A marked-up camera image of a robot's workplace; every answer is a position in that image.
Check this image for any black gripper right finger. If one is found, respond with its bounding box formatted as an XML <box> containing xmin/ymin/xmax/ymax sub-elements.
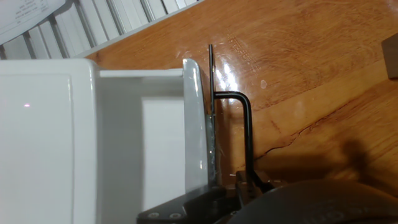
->
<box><xmin>251</xmin><ymin>173</ymin><xmax>276</xmax><ymax>197</ymax></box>

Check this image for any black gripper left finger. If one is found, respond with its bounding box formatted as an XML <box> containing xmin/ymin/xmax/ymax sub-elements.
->
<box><xmin>136</xmin><ymin>170</ymin><xmax>250</xmax><ymax>224</ymax></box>

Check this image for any white drawer with black handle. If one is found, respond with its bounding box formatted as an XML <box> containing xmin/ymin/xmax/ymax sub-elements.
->
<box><xmin>95</xmin><ymin>43</ymin><xmax>254</xmax><ymax>224</ymax></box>

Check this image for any white plastic drawer cabinet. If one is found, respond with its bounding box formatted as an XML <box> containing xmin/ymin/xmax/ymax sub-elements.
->
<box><xmin>0</xmin><ymin>58</ymin><xmax>98</xmax><ymax>224</ymax></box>

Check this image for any light wooden cube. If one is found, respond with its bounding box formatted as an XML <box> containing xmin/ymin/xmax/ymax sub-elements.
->
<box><xmin>381</xmin><ymin>32</ymin><xmax>398</xmax><ymax>80</ymax></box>

